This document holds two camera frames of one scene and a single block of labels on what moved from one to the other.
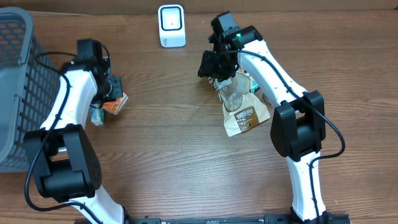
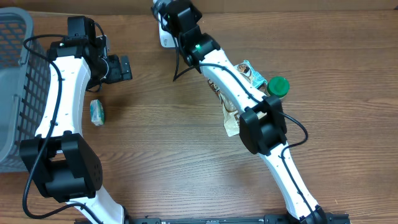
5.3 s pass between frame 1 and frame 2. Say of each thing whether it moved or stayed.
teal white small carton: stayed
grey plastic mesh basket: stayed
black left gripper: moved
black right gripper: moved
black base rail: stayed
